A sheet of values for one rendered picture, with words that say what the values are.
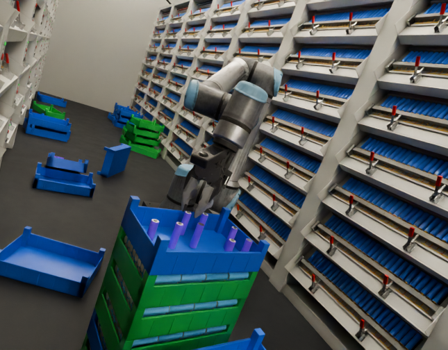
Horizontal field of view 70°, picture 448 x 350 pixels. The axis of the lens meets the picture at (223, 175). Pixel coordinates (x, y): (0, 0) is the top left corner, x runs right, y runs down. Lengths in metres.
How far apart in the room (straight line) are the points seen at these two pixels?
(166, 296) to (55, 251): 0.77
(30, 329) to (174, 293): 0.51
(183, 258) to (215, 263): 0.09
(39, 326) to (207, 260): 0.58
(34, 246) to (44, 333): 0.43
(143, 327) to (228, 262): 0.22
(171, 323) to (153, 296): 0.11
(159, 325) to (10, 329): 0.48
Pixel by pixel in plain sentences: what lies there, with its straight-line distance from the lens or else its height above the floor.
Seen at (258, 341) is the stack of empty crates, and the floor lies 0.30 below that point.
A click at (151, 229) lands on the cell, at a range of 0.72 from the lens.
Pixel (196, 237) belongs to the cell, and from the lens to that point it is 0.79.
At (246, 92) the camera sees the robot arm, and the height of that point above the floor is 0.80.
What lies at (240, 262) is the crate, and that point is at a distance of 0.78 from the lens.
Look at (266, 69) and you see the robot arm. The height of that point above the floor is 0.96.
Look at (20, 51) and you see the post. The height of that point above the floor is 0.66.
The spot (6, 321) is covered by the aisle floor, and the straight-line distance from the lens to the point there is 1.13.
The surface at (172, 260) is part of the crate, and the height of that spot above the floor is 0.44.
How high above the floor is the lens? 0.76
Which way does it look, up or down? 12 degrees down
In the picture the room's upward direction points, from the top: 21 degrees clockwise
